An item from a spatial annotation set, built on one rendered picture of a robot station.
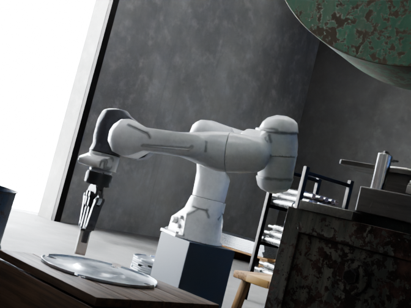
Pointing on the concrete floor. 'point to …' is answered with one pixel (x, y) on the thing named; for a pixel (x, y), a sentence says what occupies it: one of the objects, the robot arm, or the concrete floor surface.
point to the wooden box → (79, 288)
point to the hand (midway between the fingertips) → (82, 242)
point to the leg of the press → (339, 262)
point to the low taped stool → (260, 280)
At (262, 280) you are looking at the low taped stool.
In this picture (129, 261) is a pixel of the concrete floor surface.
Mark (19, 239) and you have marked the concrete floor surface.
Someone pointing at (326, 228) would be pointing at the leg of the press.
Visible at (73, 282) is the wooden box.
